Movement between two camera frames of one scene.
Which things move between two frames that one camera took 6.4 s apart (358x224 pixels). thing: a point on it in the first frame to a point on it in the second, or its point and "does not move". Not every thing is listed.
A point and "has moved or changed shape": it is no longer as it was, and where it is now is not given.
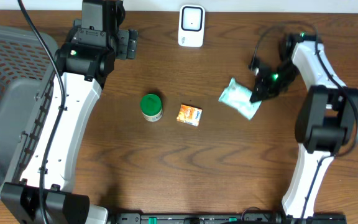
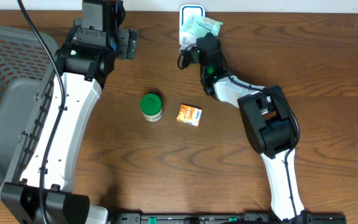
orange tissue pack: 189,114 does not move
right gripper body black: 276,79 to 202,69
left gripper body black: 128,43 does not move
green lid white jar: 151,106 does not move
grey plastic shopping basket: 17,73 does not move
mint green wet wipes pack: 237,98 has moved or changed shape
